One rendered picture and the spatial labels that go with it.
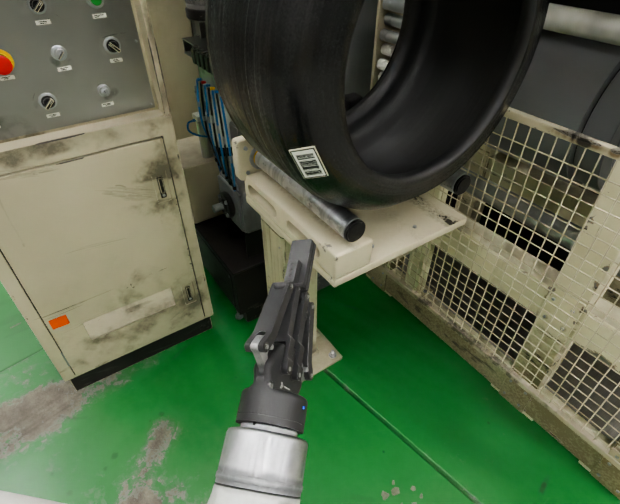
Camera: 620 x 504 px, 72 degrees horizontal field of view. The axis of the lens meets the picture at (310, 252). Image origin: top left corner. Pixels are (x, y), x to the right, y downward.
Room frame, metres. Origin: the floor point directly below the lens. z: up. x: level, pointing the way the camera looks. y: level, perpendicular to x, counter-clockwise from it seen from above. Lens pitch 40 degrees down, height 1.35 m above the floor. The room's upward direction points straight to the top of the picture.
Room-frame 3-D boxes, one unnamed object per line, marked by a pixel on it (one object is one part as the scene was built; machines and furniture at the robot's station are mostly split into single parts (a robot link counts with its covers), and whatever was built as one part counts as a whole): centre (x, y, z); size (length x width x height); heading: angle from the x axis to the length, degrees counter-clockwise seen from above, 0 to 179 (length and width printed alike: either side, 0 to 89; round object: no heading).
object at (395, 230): (0.83, -0.10, 0.80); 0.37 x 0.36 x 0.02; 124
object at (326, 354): (1.03, 0.06, 0.02); 0.27 x 0.27 x 0.04; 34
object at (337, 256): (0.75, 0.02, 0.84); 0.36 x 0.09 x 0.06; 34
